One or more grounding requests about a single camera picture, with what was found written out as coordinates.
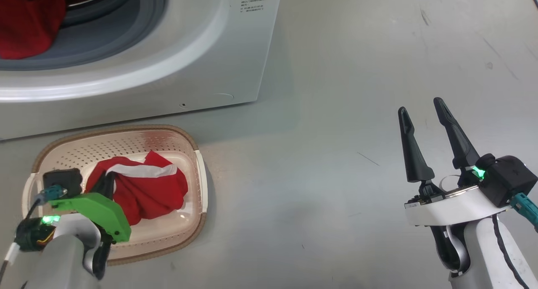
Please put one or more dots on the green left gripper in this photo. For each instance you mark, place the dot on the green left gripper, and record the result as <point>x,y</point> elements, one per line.
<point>101,213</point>

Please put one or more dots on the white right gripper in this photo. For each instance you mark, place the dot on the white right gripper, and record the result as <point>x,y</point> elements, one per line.
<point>454,209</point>

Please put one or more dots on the red garment with white stripe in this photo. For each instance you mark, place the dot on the red garment with white stripe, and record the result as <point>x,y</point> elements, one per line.
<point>147,196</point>

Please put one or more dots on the cream perforated laundry basket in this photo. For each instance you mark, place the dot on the cream perforated laundry basket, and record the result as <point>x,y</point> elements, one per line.
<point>168,238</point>

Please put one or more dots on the white front-load washing machine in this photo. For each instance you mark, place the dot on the white front-load washing machine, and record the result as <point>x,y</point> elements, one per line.
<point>210,70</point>

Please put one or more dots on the grey rubber door gasket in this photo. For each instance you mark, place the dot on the grey rubber door gasket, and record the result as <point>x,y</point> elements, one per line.
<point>126,28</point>

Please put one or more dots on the round white filter cover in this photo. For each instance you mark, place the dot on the round white filter cover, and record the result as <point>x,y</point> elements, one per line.
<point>206,102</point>

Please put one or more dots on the printed text notice label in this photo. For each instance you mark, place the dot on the printed text notice label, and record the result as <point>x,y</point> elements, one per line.
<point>254,0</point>

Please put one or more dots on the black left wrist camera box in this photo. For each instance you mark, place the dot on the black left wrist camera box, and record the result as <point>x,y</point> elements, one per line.
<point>63,181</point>

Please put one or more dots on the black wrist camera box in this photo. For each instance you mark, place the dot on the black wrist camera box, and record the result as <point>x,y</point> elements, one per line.
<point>504,179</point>
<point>63,181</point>

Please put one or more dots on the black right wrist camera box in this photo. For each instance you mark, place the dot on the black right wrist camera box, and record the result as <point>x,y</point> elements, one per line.
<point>504,179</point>

